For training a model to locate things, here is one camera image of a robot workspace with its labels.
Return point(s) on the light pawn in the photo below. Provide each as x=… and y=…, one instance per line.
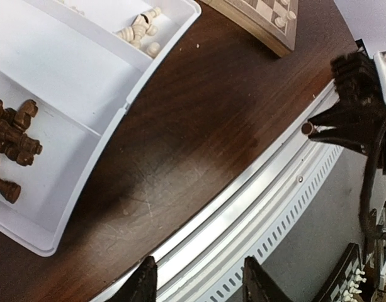
x=308, y=129

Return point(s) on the white plastic compartment tray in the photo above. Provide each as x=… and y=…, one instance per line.
x=66, y=57

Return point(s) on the pile of dark chess pieces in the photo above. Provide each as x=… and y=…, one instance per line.
x=15, y=144

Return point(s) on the pile of light chess pieces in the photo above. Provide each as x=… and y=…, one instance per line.
x=141, y=27

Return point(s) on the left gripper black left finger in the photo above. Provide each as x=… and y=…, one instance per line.
x=141, y=285

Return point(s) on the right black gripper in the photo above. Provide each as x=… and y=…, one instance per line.
x=360, y=104

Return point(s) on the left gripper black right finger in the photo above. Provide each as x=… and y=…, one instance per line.
x=258, y=285

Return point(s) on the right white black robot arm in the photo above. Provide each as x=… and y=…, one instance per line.
x=379, y=59

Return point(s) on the wooden chess board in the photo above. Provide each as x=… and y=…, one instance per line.
x=258, y=18

